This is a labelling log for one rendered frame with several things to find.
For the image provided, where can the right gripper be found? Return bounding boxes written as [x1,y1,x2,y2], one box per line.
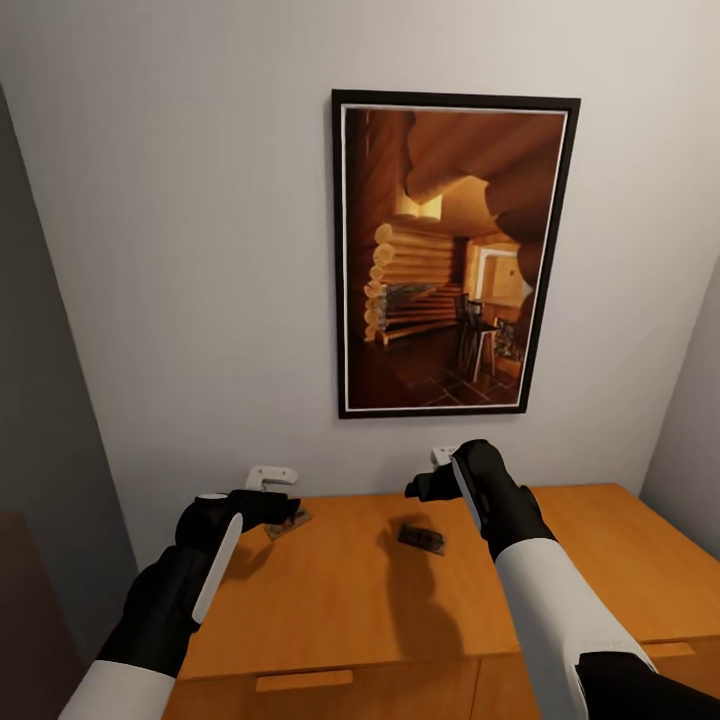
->
[403,466,463,502]

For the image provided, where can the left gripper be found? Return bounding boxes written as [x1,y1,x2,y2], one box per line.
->
[230,490,301,529]

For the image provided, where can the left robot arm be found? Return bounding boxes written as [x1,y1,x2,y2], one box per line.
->
[58,466,301,720]

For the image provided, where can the mousetrap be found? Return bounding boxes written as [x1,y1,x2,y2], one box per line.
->
[265,505,313,541]
[398,523,448,556]

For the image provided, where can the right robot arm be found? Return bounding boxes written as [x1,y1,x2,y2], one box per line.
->
[403,439,720,720]

